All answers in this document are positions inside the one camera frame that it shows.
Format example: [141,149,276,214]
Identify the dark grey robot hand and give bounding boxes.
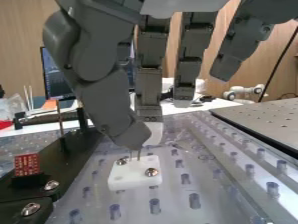
[41,0,298,150]

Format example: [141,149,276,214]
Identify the computer screen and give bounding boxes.
[38,46,79,101]

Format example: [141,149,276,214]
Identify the thin stick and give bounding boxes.
[54,99,66,152]

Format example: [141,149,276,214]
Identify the black plate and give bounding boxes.
[0,125,106,224]

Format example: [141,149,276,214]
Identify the small white jointed device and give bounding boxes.
[222,83,266,102]

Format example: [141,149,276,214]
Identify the red circuit board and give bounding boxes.
[12,152,42,178]

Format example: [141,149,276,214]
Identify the white block with screws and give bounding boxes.
[106,154,163,192]

